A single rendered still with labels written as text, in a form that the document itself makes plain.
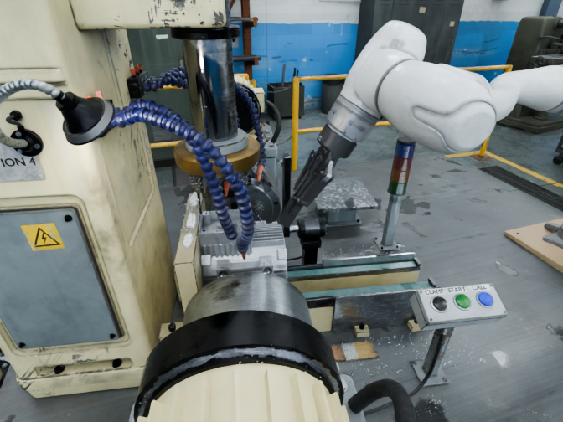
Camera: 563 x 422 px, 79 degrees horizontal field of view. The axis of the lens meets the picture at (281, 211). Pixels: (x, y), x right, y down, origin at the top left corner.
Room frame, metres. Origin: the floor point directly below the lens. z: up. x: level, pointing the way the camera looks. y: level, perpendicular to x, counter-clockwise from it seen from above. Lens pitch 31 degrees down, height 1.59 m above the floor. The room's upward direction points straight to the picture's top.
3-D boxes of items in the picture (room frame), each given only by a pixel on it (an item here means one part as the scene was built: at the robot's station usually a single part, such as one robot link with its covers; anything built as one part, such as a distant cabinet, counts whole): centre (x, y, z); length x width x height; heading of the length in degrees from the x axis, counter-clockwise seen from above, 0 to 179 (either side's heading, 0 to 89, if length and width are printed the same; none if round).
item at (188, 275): (0.68, 0.25, 0.97); 0.30 x 0.11 x 0.34; 7
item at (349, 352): (0.58, -0.15, 0.80); 0.21 x 0.05 x 0.01; 98
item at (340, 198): (1.28, -0.24, 0.86); 0.27 x 0.24 x 0.12; 7
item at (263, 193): (1.03, 0.14, 1.04); 0.41 x 0.25 x 0.25; 7
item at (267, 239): (0.70, 0.09, 1.02); 0.20 x 0.19 x 0.19; 97
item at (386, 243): (1.06, -0.40, 1.01); 0.08 x 0.08 x 0.42; 7
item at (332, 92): (6.00, -0.86, 0.30); 0.39 x 0.39 x 0.60
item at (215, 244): (0.69, 0.13, 1.11); 0.12 x 0.11 x 0.07; 97
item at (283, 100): (5.69, -0.08, 0.41); 0.52 x 0.47 x 0.82; 107
